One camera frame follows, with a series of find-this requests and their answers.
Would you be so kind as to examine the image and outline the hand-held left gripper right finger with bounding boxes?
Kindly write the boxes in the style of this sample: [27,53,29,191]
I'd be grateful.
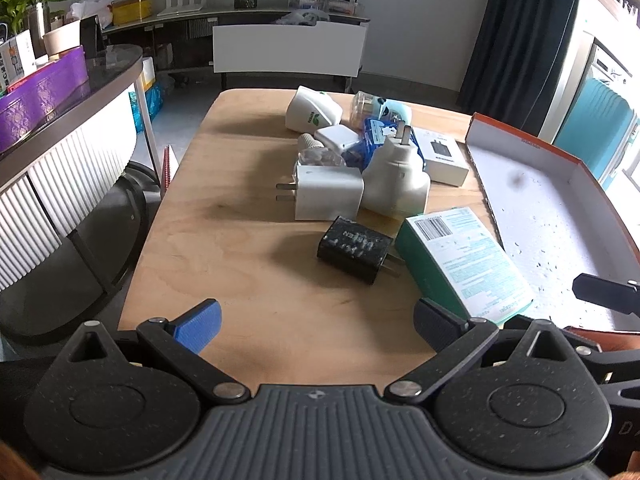
[384,298,591,403]

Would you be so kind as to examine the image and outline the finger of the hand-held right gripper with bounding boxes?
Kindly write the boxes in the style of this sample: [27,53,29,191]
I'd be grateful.
[572,274,640,317]

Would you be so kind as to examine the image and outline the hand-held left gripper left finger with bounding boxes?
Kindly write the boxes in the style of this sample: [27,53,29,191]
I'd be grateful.
[50,299,252,403]

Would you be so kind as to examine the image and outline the green and white box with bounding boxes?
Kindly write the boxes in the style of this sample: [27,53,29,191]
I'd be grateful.
[395,206,535,325]

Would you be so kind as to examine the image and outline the orange and white cardboard box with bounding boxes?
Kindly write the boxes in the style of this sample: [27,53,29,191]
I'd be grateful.
[465,112,640,348]

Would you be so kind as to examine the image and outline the black plug charger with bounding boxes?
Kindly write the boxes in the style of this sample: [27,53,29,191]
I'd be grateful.
[316,216,405,286]

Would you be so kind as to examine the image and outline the large white plug adapter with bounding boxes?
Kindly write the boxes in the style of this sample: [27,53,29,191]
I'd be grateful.
[361,124,432,220]

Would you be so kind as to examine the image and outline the small white charger box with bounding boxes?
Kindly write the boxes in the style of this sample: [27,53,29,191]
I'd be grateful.
[411,126,471,187]

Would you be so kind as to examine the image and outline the white square plug charger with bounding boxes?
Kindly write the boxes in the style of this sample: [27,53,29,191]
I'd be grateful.
[276,162,366,222]

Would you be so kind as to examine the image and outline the blue card pack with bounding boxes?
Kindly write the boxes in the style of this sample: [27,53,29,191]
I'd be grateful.
[345,117,416,168]

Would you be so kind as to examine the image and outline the clear plastic case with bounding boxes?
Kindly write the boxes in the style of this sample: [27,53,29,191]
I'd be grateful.
[296,131,349,171]

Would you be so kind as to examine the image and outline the small white charger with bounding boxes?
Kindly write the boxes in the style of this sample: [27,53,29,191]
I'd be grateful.
[315,126,362,153]

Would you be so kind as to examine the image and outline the white plug adapter green leaf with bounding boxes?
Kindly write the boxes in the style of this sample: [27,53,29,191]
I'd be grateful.
[285,85,343,133]

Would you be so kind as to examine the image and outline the red notebook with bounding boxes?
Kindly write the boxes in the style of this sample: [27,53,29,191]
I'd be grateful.
[161,144,181,191]

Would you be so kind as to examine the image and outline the teal suitcase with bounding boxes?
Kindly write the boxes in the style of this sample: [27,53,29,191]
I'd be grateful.
[552,77,640,191]

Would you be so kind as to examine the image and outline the curved grey white counter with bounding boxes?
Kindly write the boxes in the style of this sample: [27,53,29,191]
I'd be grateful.
[0,42,166,346]

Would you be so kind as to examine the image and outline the white appliance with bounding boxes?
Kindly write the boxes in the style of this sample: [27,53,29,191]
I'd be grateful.
[582,30,640,91]

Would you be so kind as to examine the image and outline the dark blue curtain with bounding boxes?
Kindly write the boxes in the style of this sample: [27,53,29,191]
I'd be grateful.
[457,0,586,133]

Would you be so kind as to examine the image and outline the purple box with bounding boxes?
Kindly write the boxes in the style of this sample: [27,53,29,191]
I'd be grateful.
[0,45,91,155]

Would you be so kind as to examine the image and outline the white drawer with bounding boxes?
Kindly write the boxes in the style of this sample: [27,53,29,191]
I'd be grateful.
[212,22,367,77]

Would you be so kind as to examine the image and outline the television console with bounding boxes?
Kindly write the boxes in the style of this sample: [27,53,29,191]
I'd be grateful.
[100,7,371,91]

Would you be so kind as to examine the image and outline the black rectangular device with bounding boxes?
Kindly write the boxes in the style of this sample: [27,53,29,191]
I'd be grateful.
[79,14,107,58]

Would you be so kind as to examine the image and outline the white cup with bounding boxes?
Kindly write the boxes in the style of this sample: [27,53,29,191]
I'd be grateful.
[42,20,82,58]

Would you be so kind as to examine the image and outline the white printed package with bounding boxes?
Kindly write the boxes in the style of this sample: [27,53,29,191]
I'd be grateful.
[0,30,37,92]

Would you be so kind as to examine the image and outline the grey blue plastic bag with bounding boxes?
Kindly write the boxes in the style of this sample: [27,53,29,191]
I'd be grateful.
[275,8,331,27]

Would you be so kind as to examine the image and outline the white plastic bag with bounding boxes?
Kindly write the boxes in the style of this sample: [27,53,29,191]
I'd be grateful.
[67,0,115,28]

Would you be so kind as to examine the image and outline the clear plastic boxes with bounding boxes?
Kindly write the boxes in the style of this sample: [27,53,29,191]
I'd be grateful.
[289,0,360,17]

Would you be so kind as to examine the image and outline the leafy plant in steel pot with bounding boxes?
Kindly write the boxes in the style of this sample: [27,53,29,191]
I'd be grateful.
[0,0,76,58]

